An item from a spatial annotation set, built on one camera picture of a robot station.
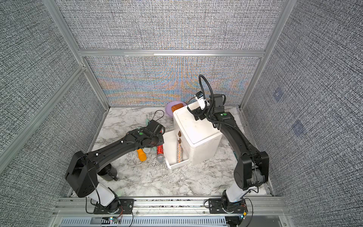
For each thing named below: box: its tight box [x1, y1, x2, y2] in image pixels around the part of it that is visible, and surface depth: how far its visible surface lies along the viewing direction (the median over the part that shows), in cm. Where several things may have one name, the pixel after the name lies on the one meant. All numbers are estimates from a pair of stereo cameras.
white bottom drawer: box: [163, 130, 190, 170], surface depth 92 cm
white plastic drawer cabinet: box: [172, 103, 223, 166], surface depth 76 cm
